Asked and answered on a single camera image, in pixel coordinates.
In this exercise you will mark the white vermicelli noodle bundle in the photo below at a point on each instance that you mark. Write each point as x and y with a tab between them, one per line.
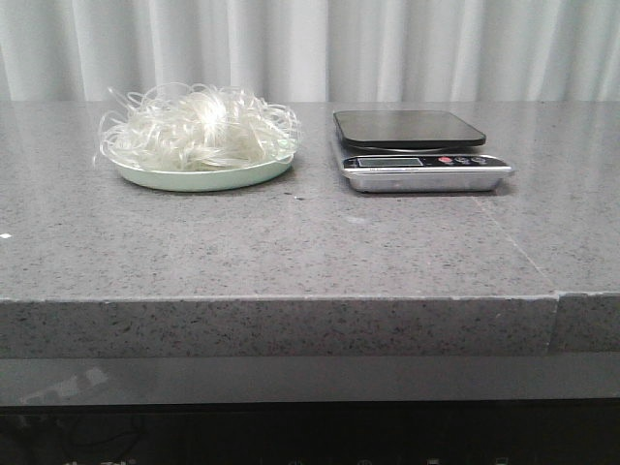
197	127

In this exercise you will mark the pale green round plate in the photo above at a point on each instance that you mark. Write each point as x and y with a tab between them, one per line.
203	180

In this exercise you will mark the silver black digital kitchen scale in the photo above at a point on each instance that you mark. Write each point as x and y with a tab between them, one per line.
413	151

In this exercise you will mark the white pleated curtain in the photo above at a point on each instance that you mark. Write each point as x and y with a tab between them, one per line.
312	51

